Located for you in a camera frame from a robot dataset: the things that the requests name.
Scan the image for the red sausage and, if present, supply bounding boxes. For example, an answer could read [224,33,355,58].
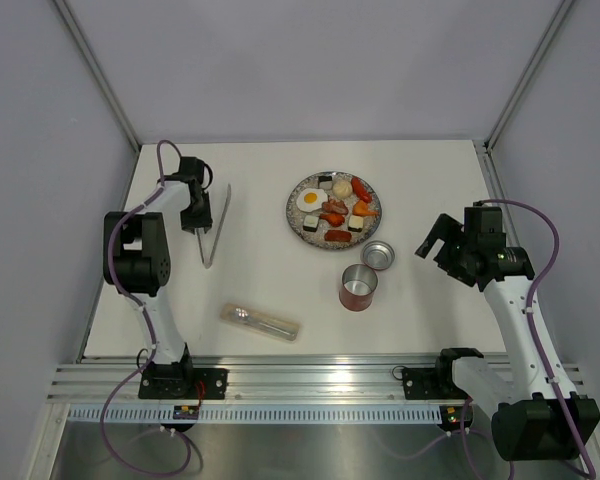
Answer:
[324,229,352,243]
[351,177,373,204]

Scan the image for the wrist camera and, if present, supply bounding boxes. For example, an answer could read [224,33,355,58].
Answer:
[464,204,504,238]
[177,156,214,191]

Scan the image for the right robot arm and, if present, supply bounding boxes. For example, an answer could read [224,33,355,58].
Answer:
[401,206,600,461]

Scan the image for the left aluminium frame post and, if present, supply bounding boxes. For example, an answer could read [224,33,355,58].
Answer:
[50,0,141,155]

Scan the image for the orange chicken drumstick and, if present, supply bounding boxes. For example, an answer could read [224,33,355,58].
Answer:
[353,200,380,217]

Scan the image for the white slotted cable duct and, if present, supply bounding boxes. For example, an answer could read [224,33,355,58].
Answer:
[68,404,442,425]

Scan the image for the aluminium frame post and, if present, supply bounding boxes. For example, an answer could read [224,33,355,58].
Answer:
[484,0,578,155]
[50,0,141,155]

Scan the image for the silver tin lid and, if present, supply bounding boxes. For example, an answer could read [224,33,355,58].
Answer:
[361,240,396,271]

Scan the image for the aluminium mounting rail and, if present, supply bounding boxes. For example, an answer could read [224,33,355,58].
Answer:
[47,353,591,405]

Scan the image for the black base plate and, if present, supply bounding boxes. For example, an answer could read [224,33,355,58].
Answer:
[400,367,468,400]
[138,365,229,400]

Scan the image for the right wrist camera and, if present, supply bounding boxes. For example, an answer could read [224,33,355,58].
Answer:
[464,204,504,238]

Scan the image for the orange red chicken wing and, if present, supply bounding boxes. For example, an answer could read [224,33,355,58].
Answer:
[319,212,346,228]

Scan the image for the bacon wrapped roll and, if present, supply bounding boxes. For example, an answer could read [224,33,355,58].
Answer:
[322,197,349,216]

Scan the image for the red sausage bottom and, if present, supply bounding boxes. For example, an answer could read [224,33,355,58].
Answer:
[324,229,352,243]

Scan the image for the metal spoon in case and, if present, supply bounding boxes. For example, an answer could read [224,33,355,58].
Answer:
[232,308,296,337]

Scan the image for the toy fried egg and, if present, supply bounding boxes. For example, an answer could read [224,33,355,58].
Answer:
[296,188,328,213]

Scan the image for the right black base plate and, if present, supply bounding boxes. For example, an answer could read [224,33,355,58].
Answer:
[400,367,468,400]

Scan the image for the speckled ceramic plate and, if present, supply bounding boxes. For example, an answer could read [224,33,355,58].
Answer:
[285,171,382,250]

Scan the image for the right aluminium frame post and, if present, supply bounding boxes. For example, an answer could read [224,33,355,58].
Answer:
[484,0,578,155]

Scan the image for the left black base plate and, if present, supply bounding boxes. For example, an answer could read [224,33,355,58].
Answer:
[138,365,229,400]

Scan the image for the red tin can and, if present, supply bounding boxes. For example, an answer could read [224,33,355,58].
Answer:
[339,264,379,312]

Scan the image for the sushi piece top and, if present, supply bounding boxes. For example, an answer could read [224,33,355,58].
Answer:
[318,176,333,190]

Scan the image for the beige steamed bun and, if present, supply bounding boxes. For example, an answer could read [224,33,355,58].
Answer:
[332,179,353,199]

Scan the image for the red sausage top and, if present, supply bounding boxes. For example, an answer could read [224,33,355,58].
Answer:
[351,177,373,204]

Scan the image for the metal serving tongs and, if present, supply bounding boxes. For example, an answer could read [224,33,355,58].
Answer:
[196,183,232,270]

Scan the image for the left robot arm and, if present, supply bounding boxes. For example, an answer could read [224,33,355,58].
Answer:
[103,175,208,399]

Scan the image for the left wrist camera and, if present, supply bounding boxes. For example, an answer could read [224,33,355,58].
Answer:
[177,156,214,191]

